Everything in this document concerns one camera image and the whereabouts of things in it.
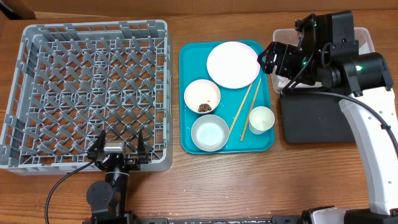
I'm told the teal plastic tray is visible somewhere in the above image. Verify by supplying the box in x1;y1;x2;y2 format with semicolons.
179;42;274;154

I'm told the left wooden chopstick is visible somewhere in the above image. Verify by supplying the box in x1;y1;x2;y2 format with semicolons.
229;83;252;135

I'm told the white paper cup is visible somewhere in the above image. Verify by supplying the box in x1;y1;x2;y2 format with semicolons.
249;106;275;134

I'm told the black tray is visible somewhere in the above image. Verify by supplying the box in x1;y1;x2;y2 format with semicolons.
280;95;355;144

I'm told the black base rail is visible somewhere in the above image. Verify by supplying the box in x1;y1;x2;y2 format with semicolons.
139;215;306;224

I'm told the grey dishwasher rack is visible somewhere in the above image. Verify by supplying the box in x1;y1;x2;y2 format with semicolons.
1;20;173;175

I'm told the right wooden chopstick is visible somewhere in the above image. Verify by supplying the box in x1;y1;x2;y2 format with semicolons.
240;78;262;142

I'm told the large white plate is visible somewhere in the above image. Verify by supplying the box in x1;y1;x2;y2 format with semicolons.
206;42;260;89

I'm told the grey bowl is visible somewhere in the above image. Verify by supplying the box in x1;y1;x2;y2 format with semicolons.
191;114;229;152

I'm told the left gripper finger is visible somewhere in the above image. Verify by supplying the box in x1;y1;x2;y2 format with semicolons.
137;130;149;164
86;130;106;159

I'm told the wooden chopstick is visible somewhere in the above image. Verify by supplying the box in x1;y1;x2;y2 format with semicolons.
240;78;262;142
229;83;252;135

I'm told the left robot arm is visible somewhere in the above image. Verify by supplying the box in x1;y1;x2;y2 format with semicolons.
86;131;149;224

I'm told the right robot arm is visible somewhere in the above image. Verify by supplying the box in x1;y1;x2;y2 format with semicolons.
257;11;397;223

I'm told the clear plastic bin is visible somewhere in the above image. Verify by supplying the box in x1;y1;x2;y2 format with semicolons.
271;27;375;93

